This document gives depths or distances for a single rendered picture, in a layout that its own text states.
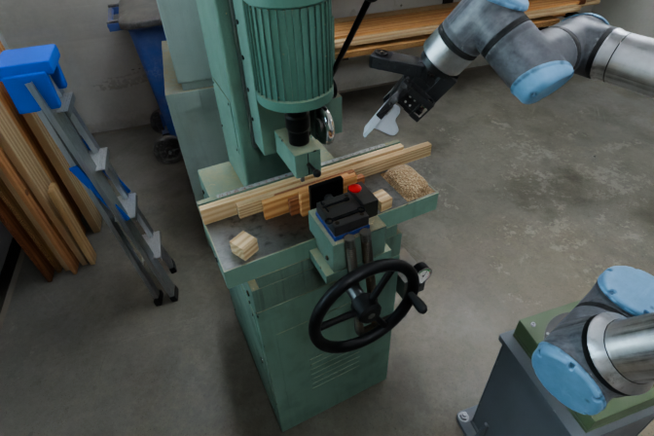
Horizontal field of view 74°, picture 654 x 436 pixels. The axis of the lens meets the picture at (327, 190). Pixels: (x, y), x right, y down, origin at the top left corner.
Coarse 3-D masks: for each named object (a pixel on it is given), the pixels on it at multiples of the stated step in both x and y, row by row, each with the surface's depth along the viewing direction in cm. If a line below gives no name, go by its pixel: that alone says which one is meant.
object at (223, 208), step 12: (396, 144) 128; (360, 156) 124; (372, 156) 124; (324, 168) 120; (336, 168) 120; (288, 180) 116; (300, 180) 117; (252, 192) 113; (264, 192) 114; (204, 204) 110; (216, 204) 109; (228, 204) 111; (204, 216) 109; (216, 216) 111; (228, 216) 113
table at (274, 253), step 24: (288, 216) 113; (384, 216) 113; (408, 216) 118; (216, 240) 106; (264, 240) 106; (288, 240) 106; (312, 240) 106; (240, 264) 100; (264, 264) 103; (288, 264) 107; (360, 264) 104
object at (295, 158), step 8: (280, 128) 114; (280, 136) 111; (280, 144) 111; (288, 144) 108; (312, 144) 108; (280, 152) 114; (288, 152) 107; (296, 152) 105; (304, 152) 105; (312, 152) 106; (288, 160) 109; (296, 160) 105; (304, 160) 106; (312, 160) 107; (320, 160) 108; (296, 168) 106; (304, 168) 107; (320, 168) 110; (296, 176) 108; (304, 176) 109
